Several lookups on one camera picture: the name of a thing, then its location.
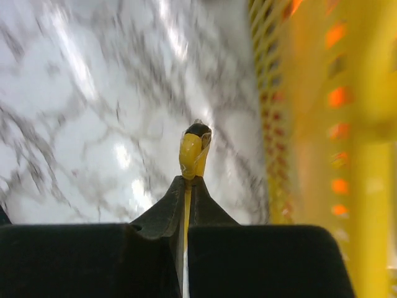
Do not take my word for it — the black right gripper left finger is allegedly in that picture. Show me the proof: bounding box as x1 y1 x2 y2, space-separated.
1 176 185 297

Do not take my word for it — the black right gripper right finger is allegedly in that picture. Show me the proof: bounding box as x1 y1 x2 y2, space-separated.
188 179 355 298

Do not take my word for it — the yellow utility knife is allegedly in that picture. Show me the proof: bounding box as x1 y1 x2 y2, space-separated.
179 119 212 297

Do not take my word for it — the yellow plastic shopping basket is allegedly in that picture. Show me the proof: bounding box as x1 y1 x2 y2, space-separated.
248 1 396 297

